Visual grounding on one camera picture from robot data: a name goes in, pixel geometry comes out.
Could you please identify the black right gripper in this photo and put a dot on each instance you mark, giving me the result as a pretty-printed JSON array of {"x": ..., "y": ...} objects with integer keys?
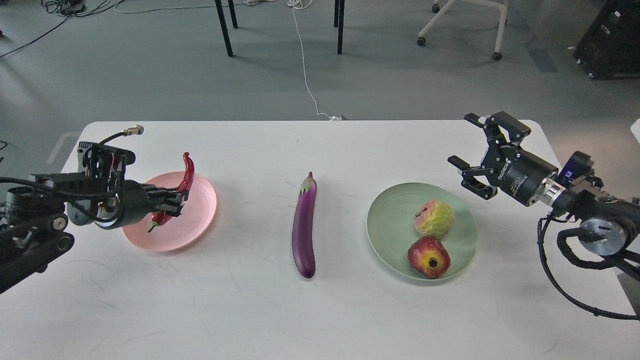
[{"x": 505, "y": 166}]

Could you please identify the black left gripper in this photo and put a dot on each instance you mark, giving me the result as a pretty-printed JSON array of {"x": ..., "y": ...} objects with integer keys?
[{"x": 135, "y": 201}]

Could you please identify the red chili pepper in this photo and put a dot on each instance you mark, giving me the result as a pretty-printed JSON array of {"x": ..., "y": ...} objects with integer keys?
[{"x": 160, "y": 219}]

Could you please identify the yellow-green custard apple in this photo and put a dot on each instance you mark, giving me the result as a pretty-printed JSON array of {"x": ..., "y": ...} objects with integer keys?
[{"x": 435, "y": 218}]

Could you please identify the red pomegranate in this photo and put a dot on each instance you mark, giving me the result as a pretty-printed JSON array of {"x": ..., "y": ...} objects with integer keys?
[{"x": 428, "y": 256}]

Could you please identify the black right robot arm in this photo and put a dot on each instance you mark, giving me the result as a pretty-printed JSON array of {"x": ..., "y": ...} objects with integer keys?
[{"x": 606, "y": 225}]

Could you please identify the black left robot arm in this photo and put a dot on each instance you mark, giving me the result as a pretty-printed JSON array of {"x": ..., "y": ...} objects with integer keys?
[{"x": 37, "y": 211}]

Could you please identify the pink plate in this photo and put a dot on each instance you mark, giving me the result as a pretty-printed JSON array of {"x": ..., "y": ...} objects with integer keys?
[{"x": 196, "y": 217}]

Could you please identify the green plate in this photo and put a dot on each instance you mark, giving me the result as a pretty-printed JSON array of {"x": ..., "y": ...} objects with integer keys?
[{"x": 391, "y": 232}]

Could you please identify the purple eggplant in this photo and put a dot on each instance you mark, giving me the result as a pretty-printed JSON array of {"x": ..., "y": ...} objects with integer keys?
[{"x": 302, "y": 228}]

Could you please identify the white wheeled chair base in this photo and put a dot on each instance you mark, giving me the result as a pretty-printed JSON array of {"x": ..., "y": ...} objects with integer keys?
[{"x": 469, "y": 22}]

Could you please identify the black equipment case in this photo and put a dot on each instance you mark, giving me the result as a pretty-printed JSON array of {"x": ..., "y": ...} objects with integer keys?
[{"x": 610, "y": 48}]

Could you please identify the black table legs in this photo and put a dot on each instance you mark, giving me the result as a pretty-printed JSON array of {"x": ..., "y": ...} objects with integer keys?
[{"x": 294, "y": 6}]

